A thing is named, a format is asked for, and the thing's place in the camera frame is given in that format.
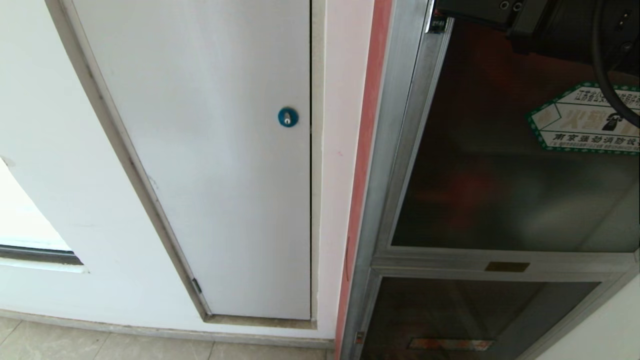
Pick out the blue round door lock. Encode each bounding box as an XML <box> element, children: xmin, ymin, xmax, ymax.
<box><xmin>277</xmin><ymin>106</ymin><xmax>300</xmax><ymax>128</ymax></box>

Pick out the white utility door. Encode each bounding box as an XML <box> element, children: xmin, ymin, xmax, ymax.
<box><xmin>71</xmin><ymin>0</ymin><xmax>312</xmax><ymax>321</ymax></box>

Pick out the small glass cabinet door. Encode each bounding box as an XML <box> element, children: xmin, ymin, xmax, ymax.
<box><xmin>342</xmin><ymin>267</ymin><xmax>635</xmax><ymax>360</ymax></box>

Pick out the green white hexagonal sticker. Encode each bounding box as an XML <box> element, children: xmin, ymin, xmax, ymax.
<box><xmin>525</xmin><ymin>82</ymin><xmax>640</xmax><ymax>156</ymax></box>

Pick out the window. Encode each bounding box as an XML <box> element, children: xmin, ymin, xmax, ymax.
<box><xmin>0</xmin><ymin>156</ymin><xmax>85</xmax><ymax>267</ymax></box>

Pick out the red cabinet frame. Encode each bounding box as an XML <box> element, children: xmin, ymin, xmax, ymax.
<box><xmin>333</xmin><ymin>0</ymin><xmax>396</xmax><ymax>360</ymax></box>

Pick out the grey door frame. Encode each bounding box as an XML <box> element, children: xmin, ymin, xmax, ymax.
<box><xmin>45</xmin><ymin>0</ymin><xmax>327</xmax><ymax>331</ymax></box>

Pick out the black cable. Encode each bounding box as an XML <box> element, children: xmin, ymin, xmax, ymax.
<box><xmin>592</xmin><ymin>0</ymin><xmax>640</xmax><ymax>129</ymax></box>

